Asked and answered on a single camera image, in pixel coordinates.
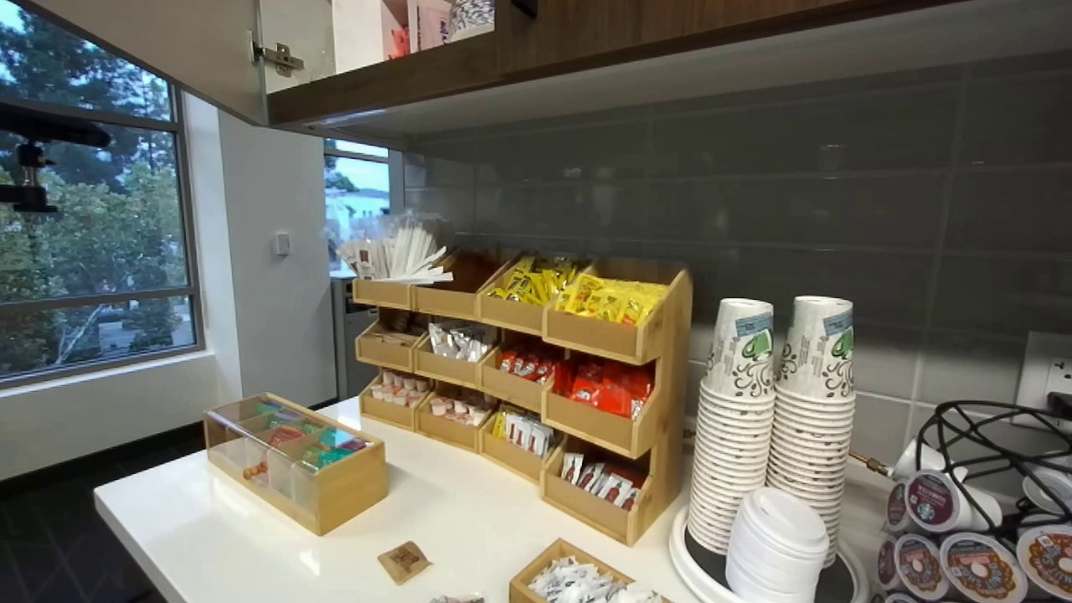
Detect red tea bags row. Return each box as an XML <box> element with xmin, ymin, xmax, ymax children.
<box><xmin>257</xmin><ymin>418</ymin><xmax>309</xmax><ymax>449</ymax></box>

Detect narrow glass window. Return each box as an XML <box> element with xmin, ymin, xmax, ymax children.
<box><xmin>321</xmin><ymin>136</ymin><xmax>396</xmax><ymax>278</ymax></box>

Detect patterned white package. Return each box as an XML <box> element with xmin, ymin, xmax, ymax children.
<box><xmin>444</xmin><ymin>0</ymin><xmax>495</xmax><ymax>44</ymax></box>

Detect bamboo tiered organizer rack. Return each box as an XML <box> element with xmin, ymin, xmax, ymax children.
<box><xmin>349</xmin><ymin>248</ymin><xmax>697</xmax><ymax>550</ymax></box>

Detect paper cup stack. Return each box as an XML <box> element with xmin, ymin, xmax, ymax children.
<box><xmin>769</xmin><ymin>292</ymin><xmax>861</xmax><ymax>557</ymax></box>
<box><xmin>683</xmin><ymin>294</ymin><xmax>780</xmax><ymax>558</ymax></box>

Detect clear wrapped cutlery packets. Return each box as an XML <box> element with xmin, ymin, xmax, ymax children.
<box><xmin>339</xmin><ymin>215</ymin><xmax>396</xmax><ymax>282</ymax></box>

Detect brown wooden stirrers pile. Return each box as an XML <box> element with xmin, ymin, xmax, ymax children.
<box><xmin>367</xmin><ymin>310</ymin><xmax>429</xmax><ymax>344</ymax></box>

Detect white striped packets pile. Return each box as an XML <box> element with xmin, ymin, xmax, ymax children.
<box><xmin>555</xmin><ymin>449</ymin><xmax>643</xmax><ymax>511</ymax></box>

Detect yellow white packets pile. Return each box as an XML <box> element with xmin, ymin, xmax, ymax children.
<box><xmin>489</xmin><ymin>408</ymin><xmax>558</xmax><ymax>458</ymax></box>

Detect pink package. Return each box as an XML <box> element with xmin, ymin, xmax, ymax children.
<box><xmin>382</xmin><ymin>0</ymin><xmax>419</xmax><ymax>61</ymax></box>

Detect black wire pod carousel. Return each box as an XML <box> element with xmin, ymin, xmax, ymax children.
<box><xmin>872</xmin><ymin>398</ymin><xmax>1072</xmax><ymax>603</ymax></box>

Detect wall cabinet carcass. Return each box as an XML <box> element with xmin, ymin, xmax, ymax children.
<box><xmin>264</xmin><ymin>0</ymin><xmax>1072</xmax><ymax>144</ymax></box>

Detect small bamboo tray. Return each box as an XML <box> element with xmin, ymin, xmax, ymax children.
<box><xmin>505</xmin><ymin>537</ymin><xmax>671</xmax><ymax>603</ymax></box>

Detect white red sugar packets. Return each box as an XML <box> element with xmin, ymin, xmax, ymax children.
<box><xmin>367</xmin><ymin>372</ymin><xmax>429</xmax><ymax>408</ymax></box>
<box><xmin>424</xmin><ymin>393</ymin><xmax>492</xmax><ymax>427</ymax></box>

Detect grey white creamer packets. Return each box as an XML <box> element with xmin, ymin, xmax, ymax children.
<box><xmin>424</xmin><ymin>318</ymin><xmax>495</xmax><ymax>364</ymax></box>

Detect metal cabinet hinge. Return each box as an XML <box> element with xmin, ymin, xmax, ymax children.
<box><xmin>248</xmin><ymin>40</ymin><xmax>309</xmax><ymax>81</ymax></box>

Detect white cup lids stack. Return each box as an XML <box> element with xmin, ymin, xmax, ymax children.
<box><xmin>720</xmin><ymin>484</ymin><xmax>834</xmax><ymax>603</ymax></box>

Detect white wall outlet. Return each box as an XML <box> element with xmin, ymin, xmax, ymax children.
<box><xmin>1015</xmin><ymin>327</ymin><xmax>1072</xmax><ymax>414</ymax></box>

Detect bamboo tea box clear lid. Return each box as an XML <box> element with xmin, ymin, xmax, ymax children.
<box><xmin>202</xmin><ymin>389</ymin><xmax>391</xmax><ymax>538</ymax></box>

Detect small sugar packet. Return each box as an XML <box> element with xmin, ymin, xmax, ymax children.
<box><xmin>374</xmin><ymin>538</ymin><xmax>435</xmax><ymax>588</ymax></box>

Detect coffee pod printed lid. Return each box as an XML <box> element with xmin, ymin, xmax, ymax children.
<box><xmin>881</xmin><ymin>479</ymin><xmax>913</xmax><ymax>537</ymax></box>
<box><xmin>872</xmin><ymin>537</ymin><xmax>900</xmax><ymax>596</ymax></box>
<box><xmin>1015</xmin><ymin>518</ymin><xmax>1072</xmax><ymax>603</ymax></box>
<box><xmin>939</xmin><ymin>529</ymin><xmax>1031</xmax><ymax>603</ymax></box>
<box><xmin>900</xmin><ymin>470</ymin><xmax>1005</xmax><ymax>537</ymax></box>
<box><xmin>891</xmin><ymin>532</ymin><xmax>950</xmax><ymax>603</ymax></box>

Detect large glass window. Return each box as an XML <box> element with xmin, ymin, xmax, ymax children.
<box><xmin>0</xmin><ymin>0</ymin><xmax>209</xmax><ymax>393</ymax></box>

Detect white wrapped stirrers bundle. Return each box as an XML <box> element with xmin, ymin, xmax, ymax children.
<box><xmin>378</xmin><ymin>215</ymin><xmax>460</xmax><ymax>287</ymax></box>

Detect green tea bags row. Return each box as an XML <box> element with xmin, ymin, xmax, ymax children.
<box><xmin>295</xmin><ymin>426</ymin><xmax>367</xmax><ymax>472</ymax></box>

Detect red packets pile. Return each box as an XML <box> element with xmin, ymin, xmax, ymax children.
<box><xmin>550</xmin><ymin>359</ymin><xmax>655</xmax><ymax>421</ymax></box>
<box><xmin>492</xmin><ymin>337</ymin><xmax>563</xmax><ymax>383</ymax></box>

